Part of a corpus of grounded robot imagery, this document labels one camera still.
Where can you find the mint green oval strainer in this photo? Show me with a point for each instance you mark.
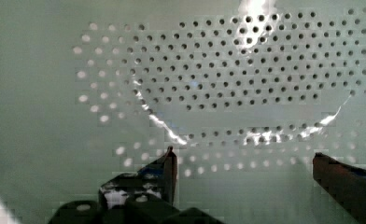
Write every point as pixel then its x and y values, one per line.
pixel 245 92

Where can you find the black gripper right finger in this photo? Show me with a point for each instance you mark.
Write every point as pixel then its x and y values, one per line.
pixel 345 183

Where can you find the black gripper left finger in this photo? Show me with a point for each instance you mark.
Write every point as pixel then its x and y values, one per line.
pixel 157 178

